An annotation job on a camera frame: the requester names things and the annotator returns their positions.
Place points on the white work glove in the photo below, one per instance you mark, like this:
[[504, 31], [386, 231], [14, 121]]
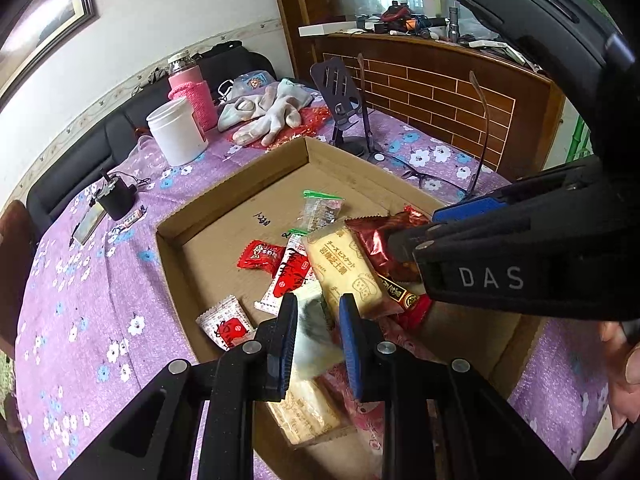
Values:
[[240, 112], [277, 110]]

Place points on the small striped candy roll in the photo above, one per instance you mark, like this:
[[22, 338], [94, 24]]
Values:
[[129, 219]]

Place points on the clear green-topped snack packet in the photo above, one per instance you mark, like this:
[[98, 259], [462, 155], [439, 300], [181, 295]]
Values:
[[320, 210]]

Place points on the shallow cardboard box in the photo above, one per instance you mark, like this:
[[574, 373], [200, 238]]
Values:
[[225, 250]]

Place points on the person's right hand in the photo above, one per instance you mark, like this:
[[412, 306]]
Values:
[[627, 380]]

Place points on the small white red-label packet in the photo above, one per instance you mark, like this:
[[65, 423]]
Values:
[[225, 322]]

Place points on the plastic bag with blue print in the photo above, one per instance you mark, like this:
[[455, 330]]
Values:
[[252, 82]]

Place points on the black and gold snack packet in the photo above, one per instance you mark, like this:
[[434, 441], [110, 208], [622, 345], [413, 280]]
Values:
[[397, 294]]

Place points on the clear plastic bag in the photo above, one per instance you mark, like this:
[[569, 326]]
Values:
[[139, 152]]

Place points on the small bright red packet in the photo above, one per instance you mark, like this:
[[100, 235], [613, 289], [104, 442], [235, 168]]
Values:
[[260, 255]]

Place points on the red glittery envelope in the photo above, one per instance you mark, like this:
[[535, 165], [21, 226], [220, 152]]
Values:
[[315, 120]]

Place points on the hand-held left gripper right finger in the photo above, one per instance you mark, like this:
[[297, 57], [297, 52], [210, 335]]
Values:
[[350, 350]]

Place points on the purple floral tablecloth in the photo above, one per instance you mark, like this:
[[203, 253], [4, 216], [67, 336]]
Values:
[[100, 310]]

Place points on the pink knit-sleeved bottle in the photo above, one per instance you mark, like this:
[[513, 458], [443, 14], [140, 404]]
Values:
[[187, 92]]

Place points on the thin-framed eyeglasses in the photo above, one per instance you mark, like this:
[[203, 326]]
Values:
[[419, 176]]

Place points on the red-brown armchair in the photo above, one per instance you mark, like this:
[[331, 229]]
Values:
[[15, 270]]

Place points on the dark red foil snack packet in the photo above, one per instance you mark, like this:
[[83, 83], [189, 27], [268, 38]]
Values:
[[375, 240]]

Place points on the framed wall painting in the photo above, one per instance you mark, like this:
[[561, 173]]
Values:
[[40, 15]]

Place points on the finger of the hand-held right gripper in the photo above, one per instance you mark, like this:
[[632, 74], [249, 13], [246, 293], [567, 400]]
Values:
[[450, 237], [470, 207]]

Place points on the long white red-print packet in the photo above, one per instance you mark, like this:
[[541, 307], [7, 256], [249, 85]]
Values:
[[287, 275]]

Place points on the dark purple phone stand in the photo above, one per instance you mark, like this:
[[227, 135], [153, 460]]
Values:
[[335, 90]]

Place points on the golden beige biscuit packet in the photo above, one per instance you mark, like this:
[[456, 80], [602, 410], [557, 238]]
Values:
[[345, 265], [305, 417]]

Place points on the white plastic cup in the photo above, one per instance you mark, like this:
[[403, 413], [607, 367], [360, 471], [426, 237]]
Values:
[[175, 132]]

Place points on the beige snack packet green print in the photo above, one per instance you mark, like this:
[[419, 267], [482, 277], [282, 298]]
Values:
[[317, 330]]

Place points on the wooden brick-pattern partition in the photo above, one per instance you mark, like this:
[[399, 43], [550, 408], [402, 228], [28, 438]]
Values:
[[425, 85]]

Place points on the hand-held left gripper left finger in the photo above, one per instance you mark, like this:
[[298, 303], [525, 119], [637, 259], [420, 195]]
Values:
[[289, 345]]

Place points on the white flat box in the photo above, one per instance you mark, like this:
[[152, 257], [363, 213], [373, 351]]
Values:
[[327, 29]]

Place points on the black charger adapter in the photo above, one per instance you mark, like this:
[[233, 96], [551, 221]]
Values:
[[117, 197]]

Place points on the pink snack packet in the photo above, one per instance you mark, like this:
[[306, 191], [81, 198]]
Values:
[[395, 335], [367, 425]]

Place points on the green pipe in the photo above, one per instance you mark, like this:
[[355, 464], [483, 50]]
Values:
[[580, 137]]

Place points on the pile of assorted tools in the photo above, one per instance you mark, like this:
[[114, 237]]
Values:
[[400, 17]]

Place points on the black sofa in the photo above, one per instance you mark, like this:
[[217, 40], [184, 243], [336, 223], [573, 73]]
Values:
[[75, 160]]

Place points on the grey flashlight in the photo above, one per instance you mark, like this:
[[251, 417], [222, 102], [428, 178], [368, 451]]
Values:
[[453, 25]]

